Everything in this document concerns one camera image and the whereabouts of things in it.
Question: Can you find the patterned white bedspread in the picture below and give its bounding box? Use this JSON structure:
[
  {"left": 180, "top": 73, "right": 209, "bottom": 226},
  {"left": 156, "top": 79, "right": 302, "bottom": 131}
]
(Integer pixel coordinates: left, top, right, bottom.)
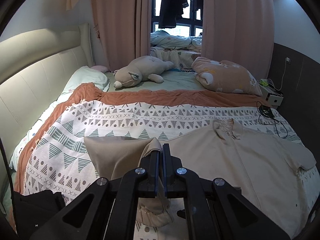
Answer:
[{"left": 13, "top": 82, "right": 318, "bottom": 240}]

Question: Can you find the orange cartoon pillow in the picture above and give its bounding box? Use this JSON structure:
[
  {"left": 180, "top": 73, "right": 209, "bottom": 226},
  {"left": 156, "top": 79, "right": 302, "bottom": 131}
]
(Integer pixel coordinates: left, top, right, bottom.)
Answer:
[{"left": 191, "top": 57, "right": 262, "bottom": 96}]

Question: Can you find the beige plush toy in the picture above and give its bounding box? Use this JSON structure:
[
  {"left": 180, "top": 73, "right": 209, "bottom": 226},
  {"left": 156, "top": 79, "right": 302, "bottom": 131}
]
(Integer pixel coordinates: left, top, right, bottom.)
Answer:
[{"left": 113, "top": 56, "right": 175, "bottom": 89}]

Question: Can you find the black garment on bed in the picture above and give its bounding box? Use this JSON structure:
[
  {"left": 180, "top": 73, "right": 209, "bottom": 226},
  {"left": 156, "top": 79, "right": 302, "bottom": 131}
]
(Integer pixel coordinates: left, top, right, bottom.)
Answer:
[{"left": 12, "top": 190, "right": 66, "bottom": 239}]

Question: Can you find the cream bedside table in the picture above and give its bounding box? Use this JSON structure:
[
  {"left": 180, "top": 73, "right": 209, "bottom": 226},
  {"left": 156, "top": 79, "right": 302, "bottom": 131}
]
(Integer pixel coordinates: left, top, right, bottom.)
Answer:
[{"left": 259, "top": 84, "right": 284, "bottom": 109}]

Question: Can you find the crumpled light duvet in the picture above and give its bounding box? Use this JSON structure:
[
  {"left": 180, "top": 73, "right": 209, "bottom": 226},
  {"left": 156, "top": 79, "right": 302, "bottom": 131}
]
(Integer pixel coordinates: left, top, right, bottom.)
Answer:
[{"left": 150, "top": 30, "right": 202, "bottom": 69}]

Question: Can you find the green item on nightstand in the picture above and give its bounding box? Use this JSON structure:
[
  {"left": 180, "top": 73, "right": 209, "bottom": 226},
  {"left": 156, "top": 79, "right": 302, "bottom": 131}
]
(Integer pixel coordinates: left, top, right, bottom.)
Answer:
[{"left": 259, "top": 79, "right": 269, "bottom": 87}]

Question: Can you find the light green pillow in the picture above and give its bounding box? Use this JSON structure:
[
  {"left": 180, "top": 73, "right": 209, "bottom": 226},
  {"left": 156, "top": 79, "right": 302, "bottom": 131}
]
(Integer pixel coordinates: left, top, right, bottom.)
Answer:
[{"left": 61, "top": 66, "right": 110, "bottom": 94}]

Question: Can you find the right pink curtain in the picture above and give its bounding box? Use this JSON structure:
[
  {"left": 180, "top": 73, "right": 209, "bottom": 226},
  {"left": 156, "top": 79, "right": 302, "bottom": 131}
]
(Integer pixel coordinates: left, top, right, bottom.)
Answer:
[{"left": 202, "top": 0, "right": 274, "bottom": 80}]

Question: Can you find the pink curtain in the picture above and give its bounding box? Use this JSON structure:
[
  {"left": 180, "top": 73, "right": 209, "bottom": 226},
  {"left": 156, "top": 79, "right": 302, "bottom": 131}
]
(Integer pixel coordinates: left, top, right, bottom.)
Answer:
[
  {"left": 91, "top": 0, "right": 151, "bottom": 72},
  {"left": 202, "top": 0, "right": 274, "bottom": 80}
]

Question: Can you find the cream padded headboard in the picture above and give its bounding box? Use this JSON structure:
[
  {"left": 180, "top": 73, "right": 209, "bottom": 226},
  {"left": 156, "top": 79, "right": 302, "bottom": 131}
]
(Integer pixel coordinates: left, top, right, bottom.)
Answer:
[{"left": 1, "top": 23, "right": 93, "bottom": 155}]

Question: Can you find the left pink curtain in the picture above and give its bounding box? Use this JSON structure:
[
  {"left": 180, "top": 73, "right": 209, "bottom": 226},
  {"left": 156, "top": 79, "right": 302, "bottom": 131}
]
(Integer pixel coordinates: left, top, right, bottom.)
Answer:
[{"left": 91, "top": 0, "right": 151, "bottom": 72}]

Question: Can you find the dark hanging garment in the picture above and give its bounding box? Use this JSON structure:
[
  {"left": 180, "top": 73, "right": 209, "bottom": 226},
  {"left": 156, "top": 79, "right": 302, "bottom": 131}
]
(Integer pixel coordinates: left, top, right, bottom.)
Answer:
[{"left": 158, "top": 0, "right": 189, "bottom": 29}]

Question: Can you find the white wall charger cable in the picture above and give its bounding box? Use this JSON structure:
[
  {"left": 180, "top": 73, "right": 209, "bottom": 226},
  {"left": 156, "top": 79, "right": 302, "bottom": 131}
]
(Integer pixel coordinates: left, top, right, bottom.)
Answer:
[{"left": 267, "top": 56, "right": 293, "bottom": 92}]

